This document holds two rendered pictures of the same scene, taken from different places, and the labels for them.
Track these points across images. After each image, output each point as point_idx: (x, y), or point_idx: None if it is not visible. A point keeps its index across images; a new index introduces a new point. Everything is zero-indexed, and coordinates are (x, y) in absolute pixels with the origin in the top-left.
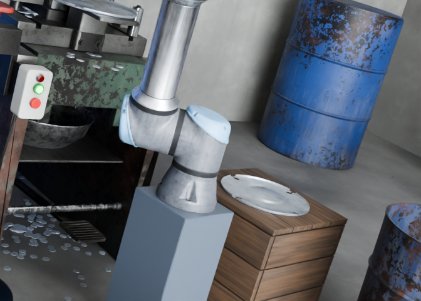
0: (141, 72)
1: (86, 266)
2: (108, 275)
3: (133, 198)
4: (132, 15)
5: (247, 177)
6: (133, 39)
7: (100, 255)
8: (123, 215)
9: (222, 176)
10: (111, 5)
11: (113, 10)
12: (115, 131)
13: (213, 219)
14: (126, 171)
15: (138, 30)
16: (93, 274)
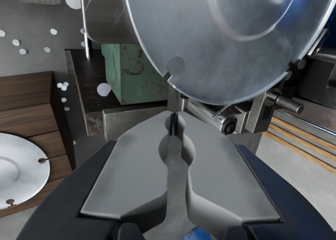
0: (117, 84)
1: (60, 15)
2: (45, 28)
3: (74, 61)
4: (178, 74)
5: (47, 173)
6: (181, 99)
7: (80, 41)
8: (80, 56)
9: (45, 147)
10: (252, 65)
11: (201, 17)
12: None
13: None
14: (97, 65)
15: (193, 113)
16: (47, 14)
